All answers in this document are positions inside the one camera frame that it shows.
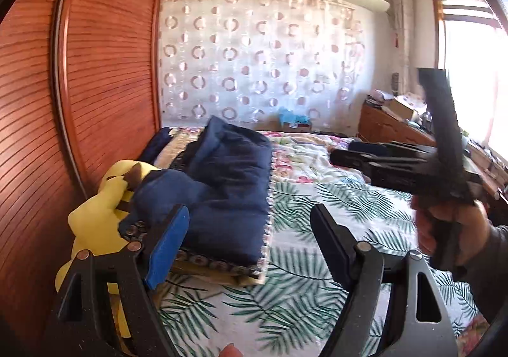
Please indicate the sheer curtain with circle pattern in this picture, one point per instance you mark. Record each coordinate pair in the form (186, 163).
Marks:
(258, 63)

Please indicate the brown slatted wooden wardrobe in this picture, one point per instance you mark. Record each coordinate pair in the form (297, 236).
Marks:
(99, 63)

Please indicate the dark circle patterned pillow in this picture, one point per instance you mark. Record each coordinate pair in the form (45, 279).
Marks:
(206, 262)

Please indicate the wooden framed window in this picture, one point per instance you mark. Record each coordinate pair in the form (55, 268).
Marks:
(476, 63)

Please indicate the person's right forearm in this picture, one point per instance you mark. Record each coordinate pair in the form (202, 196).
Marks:
(488, 265)

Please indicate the leaf print bed sheet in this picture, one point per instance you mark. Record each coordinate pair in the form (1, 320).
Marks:
(278, 301)

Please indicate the person's right hand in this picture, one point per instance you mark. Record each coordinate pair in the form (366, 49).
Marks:
(472, 222)

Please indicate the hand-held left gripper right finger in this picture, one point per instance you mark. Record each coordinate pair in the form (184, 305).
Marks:
(331, 246)

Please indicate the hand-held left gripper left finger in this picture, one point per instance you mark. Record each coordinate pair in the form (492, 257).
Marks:
(166, 250)

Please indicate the navy bed sheet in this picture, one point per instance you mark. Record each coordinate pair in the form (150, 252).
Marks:
(154, 146)

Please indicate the dark oval object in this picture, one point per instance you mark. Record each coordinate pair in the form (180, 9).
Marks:
(395, 82)

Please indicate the yellow plush toy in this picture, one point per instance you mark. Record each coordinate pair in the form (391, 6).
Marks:
(91, 218)

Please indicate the pale floral window drape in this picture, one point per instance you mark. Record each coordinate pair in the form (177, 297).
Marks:
(403, 23)

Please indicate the low wooden cabinet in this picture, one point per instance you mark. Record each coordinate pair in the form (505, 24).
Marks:
(381, 127)

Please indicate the cardboard box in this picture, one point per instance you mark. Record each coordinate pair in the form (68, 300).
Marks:
(401, 108)

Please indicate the person's left hand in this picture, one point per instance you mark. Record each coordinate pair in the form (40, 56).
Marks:
(231, 352)

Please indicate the navy t-shirt with orange print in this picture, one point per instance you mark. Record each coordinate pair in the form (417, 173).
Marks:
(234, 214)

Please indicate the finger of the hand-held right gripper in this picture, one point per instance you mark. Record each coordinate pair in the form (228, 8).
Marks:
(367, 148)
(351, 159)

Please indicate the floral blanket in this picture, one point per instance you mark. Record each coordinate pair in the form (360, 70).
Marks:
(301, 158)

